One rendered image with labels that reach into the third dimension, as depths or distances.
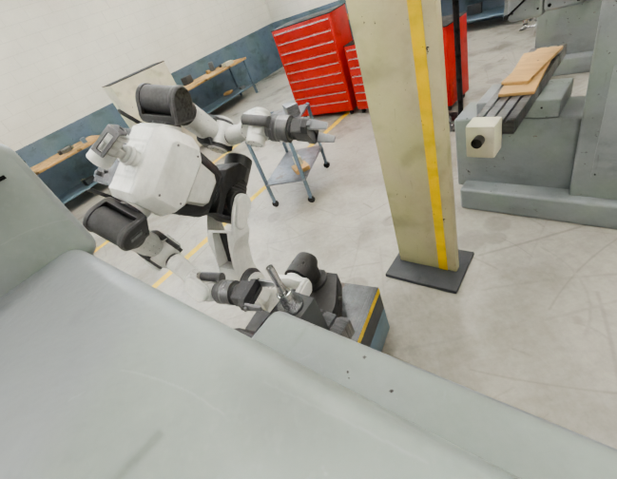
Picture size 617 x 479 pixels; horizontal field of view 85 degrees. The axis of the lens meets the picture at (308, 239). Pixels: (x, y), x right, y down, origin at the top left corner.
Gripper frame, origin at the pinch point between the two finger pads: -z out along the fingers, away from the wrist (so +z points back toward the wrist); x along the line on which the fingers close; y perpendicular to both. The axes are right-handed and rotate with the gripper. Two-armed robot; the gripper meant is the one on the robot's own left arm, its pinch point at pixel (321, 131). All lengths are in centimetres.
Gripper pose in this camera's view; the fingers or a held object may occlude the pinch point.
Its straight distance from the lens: 113.4
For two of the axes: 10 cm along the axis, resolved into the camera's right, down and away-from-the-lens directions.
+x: -3.0, -0.9, -9.5
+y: 2.0, -9.8, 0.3
